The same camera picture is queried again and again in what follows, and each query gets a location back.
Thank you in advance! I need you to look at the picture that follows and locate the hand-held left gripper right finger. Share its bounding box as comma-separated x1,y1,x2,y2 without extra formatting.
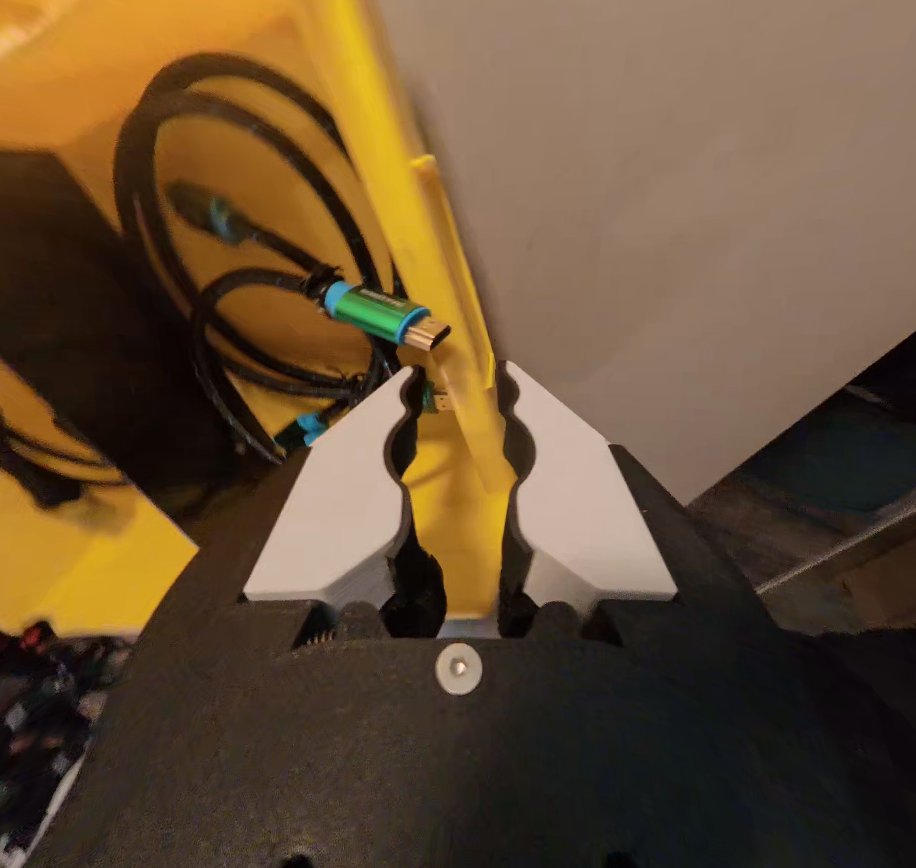
496,360,678,617

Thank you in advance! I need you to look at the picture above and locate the grey metal bar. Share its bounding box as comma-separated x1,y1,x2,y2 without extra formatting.
755,499,916,593

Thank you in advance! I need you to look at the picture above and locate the yellow plastic bin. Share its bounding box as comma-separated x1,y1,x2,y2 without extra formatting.
0,0,500,640

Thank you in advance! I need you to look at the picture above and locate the dark patterned cloth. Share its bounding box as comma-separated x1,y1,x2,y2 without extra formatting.
0,621,137,868

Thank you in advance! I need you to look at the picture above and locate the thin black hub cable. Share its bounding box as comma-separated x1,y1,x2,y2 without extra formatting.
0,410,133,515

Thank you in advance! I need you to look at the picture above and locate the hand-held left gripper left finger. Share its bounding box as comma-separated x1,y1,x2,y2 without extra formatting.
243,366,423,606

